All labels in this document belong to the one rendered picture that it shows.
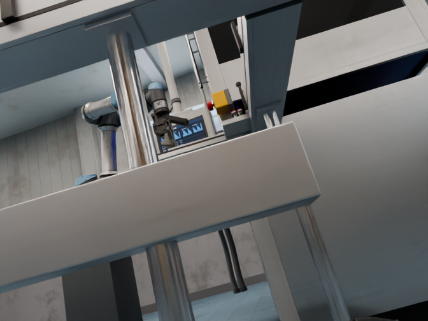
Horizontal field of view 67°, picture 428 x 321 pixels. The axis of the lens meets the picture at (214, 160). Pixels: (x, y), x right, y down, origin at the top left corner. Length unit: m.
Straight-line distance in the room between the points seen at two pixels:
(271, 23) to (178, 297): 0.59
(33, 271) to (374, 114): 1.27
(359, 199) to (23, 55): 1.14
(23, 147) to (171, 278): 7.00
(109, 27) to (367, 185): 1.05
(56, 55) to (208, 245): 4.83
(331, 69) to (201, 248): 4.30
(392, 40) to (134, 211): 1.38
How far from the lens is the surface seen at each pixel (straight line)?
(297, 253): 1.27
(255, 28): 0.79
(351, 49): 1.58
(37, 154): 7.16
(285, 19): 0.80
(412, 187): 1.41
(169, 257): 0.50
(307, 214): 1.07
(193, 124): 2.50
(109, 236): 0.51
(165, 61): 2.92
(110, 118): 1.98
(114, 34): 0.67
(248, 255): 5.29
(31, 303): 6.77
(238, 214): 0.47
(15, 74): 0.80
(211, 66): 1.52
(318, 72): 1.50
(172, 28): 0.71
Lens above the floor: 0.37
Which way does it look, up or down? 18 degrees up
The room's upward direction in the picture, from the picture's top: 16 degrees counter-clockwise
